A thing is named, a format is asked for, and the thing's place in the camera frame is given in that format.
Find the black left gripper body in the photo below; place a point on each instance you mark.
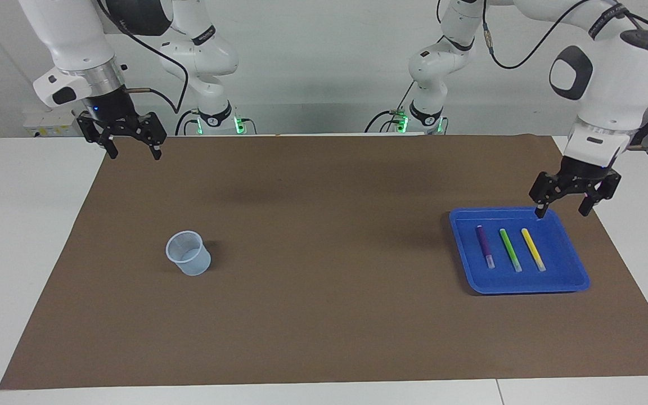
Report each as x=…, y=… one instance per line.
x=581, y=171

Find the clear plastic cup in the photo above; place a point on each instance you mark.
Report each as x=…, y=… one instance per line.
x=194, y=264

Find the brown table mat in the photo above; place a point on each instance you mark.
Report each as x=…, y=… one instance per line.
x=324, y=315

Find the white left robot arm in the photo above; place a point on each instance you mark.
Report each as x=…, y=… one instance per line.
x=616, y=73

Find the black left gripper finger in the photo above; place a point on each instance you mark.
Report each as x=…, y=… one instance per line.
x=599, y=194
x=543, y=194

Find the green pen white cap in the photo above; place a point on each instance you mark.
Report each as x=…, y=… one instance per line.
x=511, y=250

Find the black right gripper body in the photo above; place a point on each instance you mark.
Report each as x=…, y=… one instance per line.
x=107, y=109

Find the yellow pen white cap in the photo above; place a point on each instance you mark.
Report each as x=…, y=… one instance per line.
x=533, y=250

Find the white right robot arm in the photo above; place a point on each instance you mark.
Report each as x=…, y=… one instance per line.
x=76, y=45

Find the purple pen white cap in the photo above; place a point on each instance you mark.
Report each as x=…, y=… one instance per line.
x=484, y=244

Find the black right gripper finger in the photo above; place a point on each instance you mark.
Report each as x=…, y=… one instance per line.
x=152, y=132
x=99, y=135

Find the blue plastic tray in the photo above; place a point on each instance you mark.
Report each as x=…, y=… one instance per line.
x=493, y=281

